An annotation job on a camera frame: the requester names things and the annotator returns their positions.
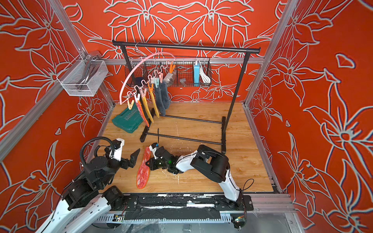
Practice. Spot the dark grey insole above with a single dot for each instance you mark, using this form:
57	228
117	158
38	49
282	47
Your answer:
165	95
159	102

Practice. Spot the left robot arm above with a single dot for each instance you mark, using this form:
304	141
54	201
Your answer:
91	195

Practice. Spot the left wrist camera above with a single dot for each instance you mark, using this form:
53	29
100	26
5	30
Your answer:
118	146

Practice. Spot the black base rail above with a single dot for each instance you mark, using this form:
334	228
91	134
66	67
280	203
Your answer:
182	206

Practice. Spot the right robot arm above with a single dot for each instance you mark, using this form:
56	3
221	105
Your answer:
209	162

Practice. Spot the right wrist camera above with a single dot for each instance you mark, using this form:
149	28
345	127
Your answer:
153	148

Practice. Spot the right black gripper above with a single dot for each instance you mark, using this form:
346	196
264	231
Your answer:
152	164

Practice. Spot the white mesh basket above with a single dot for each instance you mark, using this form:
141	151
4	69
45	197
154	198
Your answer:
85	76

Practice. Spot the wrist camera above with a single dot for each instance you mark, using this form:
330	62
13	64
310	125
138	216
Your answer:
118	146
153	148

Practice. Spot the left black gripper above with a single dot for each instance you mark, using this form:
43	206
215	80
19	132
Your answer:
126	163

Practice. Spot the black garment rack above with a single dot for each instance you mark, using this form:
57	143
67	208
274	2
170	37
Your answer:
216	91

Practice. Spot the red patterned insole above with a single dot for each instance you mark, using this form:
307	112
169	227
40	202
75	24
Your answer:
144	171

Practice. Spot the black wire basket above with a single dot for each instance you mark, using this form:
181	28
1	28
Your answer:
182	71

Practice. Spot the blue box in basket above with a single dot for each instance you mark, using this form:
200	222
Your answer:
196	73

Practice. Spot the green tool case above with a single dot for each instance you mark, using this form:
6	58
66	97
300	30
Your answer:
128	120

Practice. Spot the yellow insole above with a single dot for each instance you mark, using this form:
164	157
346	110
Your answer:
147	110
150	87

